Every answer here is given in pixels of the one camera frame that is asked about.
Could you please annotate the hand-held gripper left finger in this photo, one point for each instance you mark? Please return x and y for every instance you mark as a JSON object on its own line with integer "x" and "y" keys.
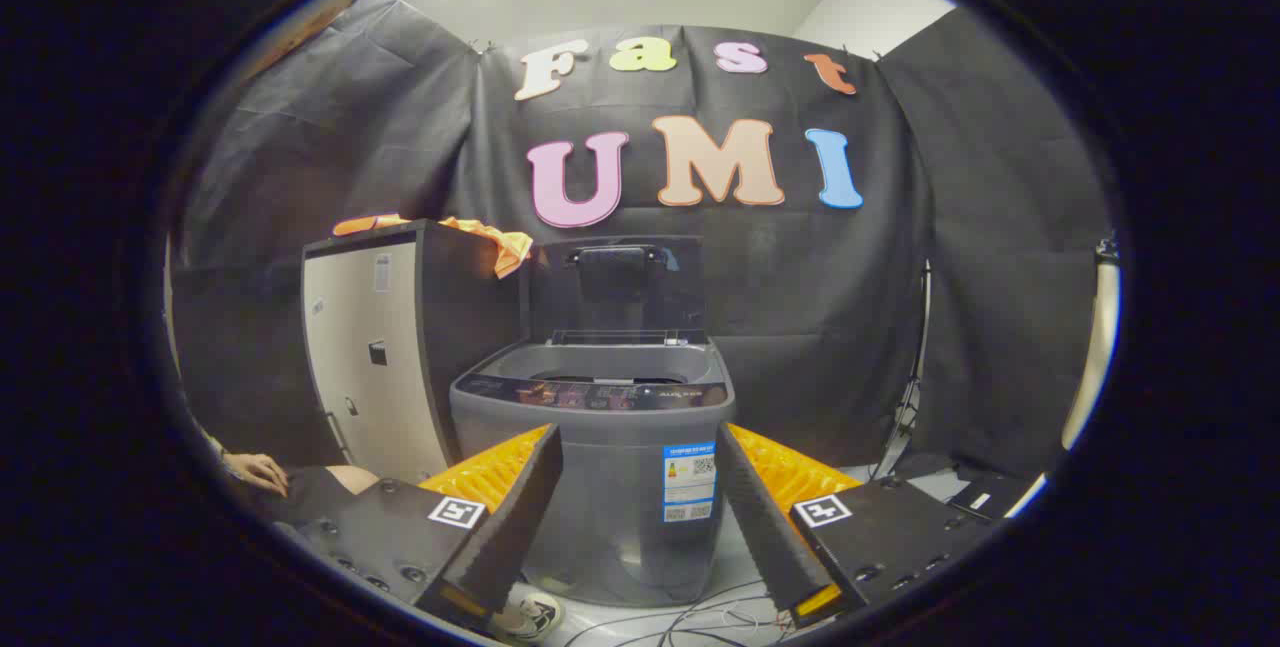
{"x": 510, "y": 517}

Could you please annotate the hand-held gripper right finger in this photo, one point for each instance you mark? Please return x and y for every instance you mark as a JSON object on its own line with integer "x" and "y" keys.
{"x": 765, "y": 517}

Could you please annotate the grey washing machine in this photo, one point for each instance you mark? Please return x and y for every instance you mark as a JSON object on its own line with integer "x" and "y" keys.
{"x": 620, "y": 487}

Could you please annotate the dark glass washing machine lid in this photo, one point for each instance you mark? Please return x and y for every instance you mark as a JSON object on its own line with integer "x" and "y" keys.
{"x": 620, "y": 287}

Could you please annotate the orange garment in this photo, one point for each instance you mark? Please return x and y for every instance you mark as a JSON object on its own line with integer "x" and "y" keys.
{"x": 495, "y": 239}

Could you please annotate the white sneaker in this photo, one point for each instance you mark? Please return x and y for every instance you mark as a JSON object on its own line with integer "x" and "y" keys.
{"x": 535, "y": 617}

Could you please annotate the black tripod stand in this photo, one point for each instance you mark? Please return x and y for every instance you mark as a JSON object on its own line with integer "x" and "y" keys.
{"x": 910, "y": 397}

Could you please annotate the dark cabinet with beige door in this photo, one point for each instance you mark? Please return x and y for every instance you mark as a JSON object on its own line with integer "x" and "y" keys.
{"x": 375, "y": 367}

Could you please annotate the flat black box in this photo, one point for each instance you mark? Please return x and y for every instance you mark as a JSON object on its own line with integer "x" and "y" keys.
{"x": 985, "y": 497}

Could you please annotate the black backdrop cloth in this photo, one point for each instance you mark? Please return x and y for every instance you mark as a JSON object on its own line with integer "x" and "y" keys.
{"x": 800, "y": 277}

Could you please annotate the white upright panel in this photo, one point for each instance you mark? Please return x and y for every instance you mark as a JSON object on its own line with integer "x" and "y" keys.
{"x": 1092, "y": 367}

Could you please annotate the brown wooden board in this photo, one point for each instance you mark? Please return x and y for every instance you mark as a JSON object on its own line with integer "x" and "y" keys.
{"x": 310, "y": 32}

